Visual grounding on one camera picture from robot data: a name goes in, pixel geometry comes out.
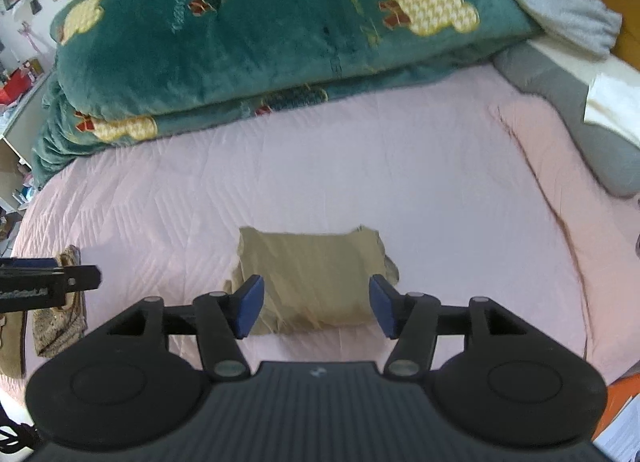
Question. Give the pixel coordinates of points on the grey pillow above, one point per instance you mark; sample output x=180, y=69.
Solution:
x=613, y=160

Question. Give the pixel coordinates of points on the grey fleece garment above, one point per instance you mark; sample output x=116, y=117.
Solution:
x=585, y=24

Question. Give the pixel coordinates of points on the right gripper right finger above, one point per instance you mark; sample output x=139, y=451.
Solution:
x=410, y=320

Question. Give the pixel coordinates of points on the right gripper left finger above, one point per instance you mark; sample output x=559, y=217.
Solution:
x=223, y=319

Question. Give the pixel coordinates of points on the tan khaki t-shirt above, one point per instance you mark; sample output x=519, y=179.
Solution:
x=312, y=281

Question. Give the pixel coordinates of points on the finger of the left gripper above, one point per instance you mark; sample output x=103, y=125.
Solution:
x=31, y=263
x=82, y=278

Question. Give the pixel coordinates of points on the folded olive brown garment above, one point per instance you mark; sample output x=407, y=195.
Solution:
x=12, y=357

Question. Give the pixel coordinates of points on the pink pillow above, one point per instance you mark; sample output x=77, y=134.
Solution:
x=601, y=231

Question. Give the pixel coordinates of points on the folded speckled brown garment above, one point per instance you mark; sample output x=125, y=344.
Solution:
x=58, y=328

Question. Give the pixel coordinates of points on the pink quilted bed sheet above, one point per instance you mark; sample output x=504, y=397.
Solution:
x=430, y=168

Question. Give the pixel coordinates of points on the green plush bear blanket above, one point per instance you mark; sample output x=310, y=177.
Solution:
x=127, y=71

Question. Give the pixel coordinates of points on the white side shelf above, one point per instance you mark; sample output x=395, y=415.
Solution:
x=18, y=136

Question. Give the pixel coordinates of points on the red plastic basin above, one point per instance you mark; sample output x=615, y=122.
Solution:
x=14, y=86

